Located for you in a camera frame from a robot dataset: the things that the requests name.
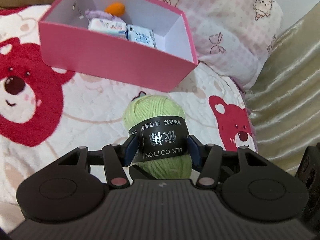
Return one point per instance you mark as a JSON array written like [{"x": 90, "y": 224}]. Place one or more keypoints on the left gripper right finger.
[{"x": 206, "y": 160}]

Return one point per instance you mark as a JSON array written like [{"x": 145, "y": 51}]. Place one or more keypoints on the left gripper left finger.
[{"x": 116, "y": 157}]

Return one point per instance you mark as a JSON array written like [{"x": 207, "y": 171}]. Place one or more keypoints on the green yarn ball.
[{"x": 159, "y": 123}]

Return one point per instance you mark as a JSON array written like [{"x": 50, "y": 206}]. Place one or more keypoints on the blue wet wipes pack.
[{"x": 141, "y": 35}]

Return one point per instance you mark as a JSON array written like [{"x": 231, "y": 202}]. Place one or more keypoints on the small white tissue pack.
[{"x": 104, "y": 26}]

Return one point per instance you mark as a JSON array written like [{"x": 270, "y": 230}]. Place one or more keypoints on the purple plush toy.
[{"x": 91, "y": 14}]

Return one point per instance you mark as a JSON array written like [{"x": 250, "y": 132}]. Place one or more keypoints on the orange ball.
[{"x": 116, "y": 9}]

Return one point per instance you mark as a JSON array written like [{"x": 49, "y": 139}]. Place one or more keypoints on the red bear print blanket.
[{"x": 92, "y": 109}]

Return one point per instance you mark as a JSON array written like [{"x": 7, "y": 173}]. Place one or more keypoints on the pink cardboard box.
[{"x": 67, "y": 43}]

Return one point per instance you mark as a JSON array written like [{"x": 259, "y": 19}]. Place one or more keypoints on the pink floral pillow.
[{"x": 233, "y": 37}]

